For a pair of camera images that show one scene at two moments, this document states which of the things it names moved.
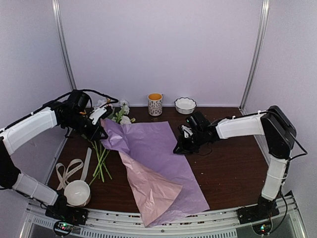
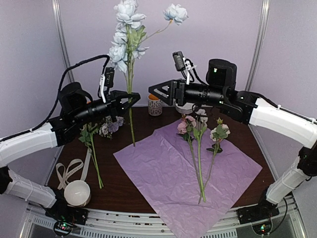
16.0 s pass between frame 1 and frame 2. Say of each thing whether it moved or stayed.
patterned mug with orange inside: stayed
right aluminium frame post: stayed
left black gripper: moved
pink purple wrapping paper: moved
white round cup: stayed
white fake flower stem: moved
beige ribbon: stayed
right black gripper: moved
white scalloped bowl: stayed
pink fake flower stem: moved
